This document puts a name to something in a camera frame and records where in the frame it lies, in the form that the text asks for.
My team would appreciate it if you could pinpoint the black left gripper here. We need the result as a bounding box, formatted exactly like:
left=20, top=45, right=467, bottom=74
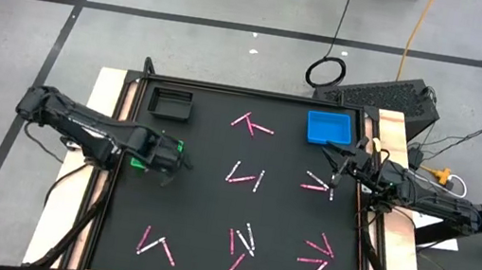
left=135, top=127, right=199, bottom=191

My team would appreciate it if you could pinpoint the white printed paper sheet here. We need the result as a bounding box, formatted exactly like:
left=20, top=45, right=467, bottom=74
left=405, top=208, right=464, bottom=254

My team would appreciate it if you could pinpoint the black coiled cable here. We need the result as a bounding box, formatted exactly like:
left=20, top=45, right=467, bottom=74
left=303, top=0, right=358, bottom=93

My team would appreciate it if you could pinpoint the green plastic basket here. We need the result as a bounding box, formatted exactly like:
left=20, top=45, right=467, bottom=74
left=129, top=133, right=186, bottom=176

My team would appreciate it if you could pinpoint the orange power splitter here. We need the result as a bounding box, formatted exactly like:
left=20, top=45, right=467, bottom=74
left=418, top=164, right=454, bottom=188

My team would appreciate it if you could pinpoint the black power adapter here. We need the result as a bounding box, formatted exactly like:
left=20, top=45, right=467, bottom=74
left=406, top=146, right=426, bottom=169

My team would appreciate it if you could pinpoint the white cable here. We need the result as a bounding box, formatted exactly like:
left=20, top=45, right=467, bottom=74
left=444, top=172, right=471, bottom=199

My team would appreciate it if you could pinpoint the black frame clamp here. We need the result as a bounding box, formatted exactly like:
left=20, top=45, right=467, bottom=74
left=142, top=56, right=160, bottom=78

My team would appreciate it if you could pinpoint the yellow extension cord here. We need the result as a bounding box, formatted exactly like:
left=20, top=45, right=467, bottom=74
left=395, top=0, right=437, bottom=86

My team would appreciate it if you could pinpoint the blue plastic basket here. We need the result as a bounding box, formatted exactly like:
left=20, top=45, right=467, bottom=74
left=303, top=109, right=356, bottom=151

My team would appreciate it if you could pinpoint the black plastic basket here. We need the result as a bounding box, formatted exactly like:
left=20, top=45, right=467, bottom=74
left=146, top=85, right=196, bottom=123

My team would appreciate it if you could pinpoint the black table mat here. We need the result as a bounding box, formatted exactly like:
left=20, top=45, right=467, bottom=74
left=86, top=72, right=388, bottom=270

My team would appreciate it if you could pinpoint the reddish pink crayon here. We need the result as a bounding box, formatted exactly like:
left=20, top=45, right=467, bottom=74
left=299, top=182, right=329, bottom=193

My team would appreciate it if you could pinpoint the black aluminium table frame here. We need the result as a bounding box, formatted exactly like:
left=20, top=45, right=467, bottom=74
left=22, top=43, right=455, bottom=270

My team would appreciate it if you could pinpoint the yellow-tagged wrist cable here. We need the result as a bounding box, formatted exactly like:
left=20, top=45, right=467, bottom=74
left=368, top=137, right=387, bottom=165

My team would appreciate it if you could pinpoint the black perforated computer tower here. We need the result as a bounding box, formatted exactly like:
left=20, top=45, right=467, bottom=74
left=308, top=63, right=446, bottom=147

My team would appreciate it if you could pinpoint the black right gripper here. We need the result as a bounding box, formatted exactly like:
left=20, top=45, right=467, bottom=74
left=315, top=139, right=388, bottom=194

